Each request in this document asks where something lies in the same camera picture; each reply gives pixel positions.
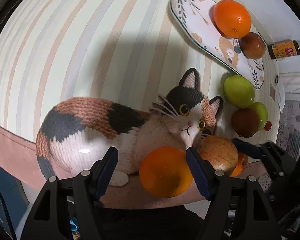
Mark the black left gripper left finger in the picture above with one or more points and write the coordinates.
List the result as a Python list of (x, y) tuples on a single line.
[(49, 217)]

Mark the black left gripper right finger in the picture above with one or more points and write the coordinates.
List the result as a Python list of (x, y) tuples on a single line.
[(238, 207)]

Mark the small red cherry tomato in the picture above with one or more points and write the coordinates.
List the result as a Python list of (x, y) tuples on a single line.
[(268, 126)]

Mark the brownish pomegranate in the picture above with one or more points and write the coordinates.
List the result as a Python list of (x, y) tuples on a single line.
[(220, 152)]

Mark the dark red apple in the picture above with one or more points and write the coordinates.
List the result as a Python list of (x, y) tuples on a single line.
[(245, 122)]

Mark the small green apple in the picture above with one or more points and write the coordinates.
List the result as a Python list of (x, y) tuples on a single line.
[(262, 112)]

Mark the large orange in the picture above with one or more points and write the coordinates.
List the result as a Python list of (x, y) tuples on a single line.
[(164, 172)]

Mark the dark red plum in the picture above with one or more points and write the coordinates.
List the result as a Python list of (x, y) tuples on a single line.
[(253, 46)]

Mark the small orange tangerine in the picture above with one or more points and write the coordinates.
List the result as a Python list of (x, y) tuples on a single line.
[(242, 162)]

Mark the white paper tissue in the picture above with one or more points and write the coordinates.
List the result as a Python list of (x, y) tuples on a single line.
[(280, 94)]

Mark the soy sauce bottle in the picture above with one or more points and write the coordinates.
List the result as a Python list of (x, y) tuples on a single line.
[(284, 49)]

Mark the striped cat tablecloth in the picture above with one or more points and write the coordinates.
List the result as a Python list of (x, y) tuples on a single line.
[(126, 51)]

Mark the oval floral ceramic plate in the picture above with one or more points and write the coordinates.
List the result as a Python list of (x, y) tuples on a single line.
[(196, 20)]

